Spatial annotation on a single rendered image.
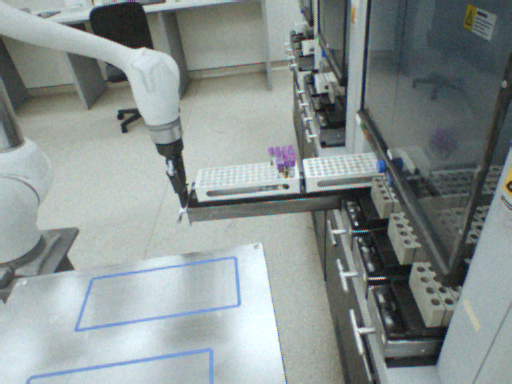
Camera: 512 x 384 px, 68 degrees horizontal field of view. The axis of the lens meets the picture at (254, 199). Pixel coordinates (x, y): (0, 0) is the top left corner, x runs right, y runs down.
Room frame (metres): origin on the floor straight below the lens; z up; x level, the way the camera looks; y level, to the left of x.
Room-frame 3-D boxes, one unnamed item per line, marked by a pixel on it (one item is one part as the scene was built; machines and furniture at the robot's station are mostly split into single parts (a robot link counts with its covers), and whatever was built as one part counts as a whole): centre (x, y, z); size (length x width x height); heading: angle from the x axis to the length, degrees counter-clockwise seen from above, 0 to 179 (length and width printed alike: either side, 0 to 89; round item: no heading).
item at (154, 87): (0.95, 0.21, 1.14); 0.13 x 0.11 x 0.16; 3
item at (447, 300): (0.43, -0.32, 0.85); 0.12 x 0.02 x 0.06; 175
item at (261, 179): (0.92, 0.01, 0.83); 0.30 x 0.10 x 0.06; 85
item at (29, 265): (0.86, 0.73, 0.73); 0.22 x 0.18 x 0.06; 175
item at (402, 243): (0.59, -0.31, 0.85); 0.12 x 0.02 x 0.06; 175
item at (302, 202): (0.91, -0.13, 0.78); 0.73 x 0.14 x 0.09; 85
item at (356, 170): (0.89, -0.30, 0.83); 0.30 x 0.10 x 0.06; 85
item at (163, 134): (0.94, 0.21, 1.03); 0.09 x 0.09 x 0.06
